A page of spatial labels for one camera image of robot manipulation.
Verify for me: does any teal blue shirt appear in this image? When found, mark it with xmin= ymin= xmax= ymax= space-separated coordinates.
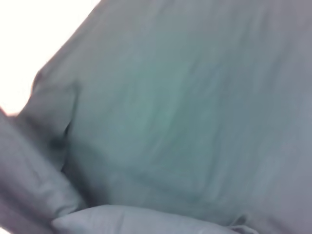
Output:
xmin=0 ymin=0 xmax=312 ymax=234

